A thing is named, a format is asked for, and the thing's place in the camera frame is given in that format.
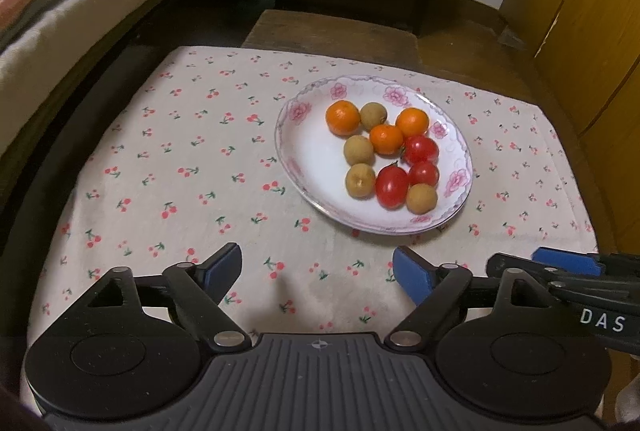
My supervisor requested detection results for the beige mattress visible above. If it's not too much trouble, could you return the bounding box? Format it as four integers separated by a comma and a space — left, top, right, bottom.
0, 0, 273, 152

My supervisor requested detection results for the tan longan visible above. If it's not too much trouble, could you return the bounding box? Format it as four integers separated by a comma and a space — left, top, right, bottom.
345, 163, 377, 200
359, 102, 388, 131
405, 184, 439, 214
343, 134, 376, 166

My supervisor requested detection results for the light wooden wardrobe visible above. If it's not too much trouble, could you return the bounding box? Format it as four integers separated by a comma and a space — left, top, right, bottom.
500, 0, 640, 162

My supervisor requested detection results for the round red tomato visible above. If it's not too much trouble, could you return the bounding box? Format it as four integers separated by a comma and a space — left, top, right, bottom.
408, 160, 440, 188

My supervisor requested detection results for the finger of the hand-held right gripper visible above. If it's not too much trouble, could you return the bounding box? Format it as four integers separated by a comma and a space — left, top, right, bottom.
531, 247, 640, 281
486, 252, 640, 298

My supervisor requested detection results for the dark wooden table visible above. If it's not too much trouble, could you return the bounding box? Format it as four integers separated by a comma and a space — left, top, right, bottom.
241, 10, 421, 73

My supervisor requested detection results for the red tomato with stem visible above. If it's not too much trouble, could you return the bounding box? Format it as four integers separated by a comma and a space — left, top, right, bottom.
400, 136, 440, 165

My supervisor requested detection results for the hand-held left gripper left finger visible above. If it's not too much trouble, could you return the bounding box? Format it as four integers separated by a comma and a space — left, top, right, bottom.
87, 242, 252, 354

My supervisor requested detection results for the cherry print tablecloth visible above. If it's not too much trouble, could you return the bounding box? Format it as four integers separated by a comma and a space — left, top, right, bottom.
25, 45, 601, 342

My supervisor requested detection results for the white floral rim plate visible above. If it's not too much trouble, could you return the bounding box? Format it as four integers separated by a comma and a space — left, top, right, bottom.
274, 75, 474, 234

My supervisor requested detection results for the orange mandarin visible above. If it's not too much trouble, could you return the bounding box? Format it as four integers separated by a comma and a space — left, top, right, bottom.
369, 124, 405, 156
395, 108, 431, 138
325, 100, 361, 136

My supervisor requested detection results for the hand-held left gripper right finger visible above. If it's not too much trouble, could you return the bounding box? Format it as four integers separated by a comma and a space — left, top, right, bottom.
384, 246, 552, 354

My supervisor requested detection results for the elongated red tomato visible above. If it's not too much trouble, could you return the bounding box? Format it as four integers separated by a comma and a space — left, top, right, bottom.
375, 161, 411, 210

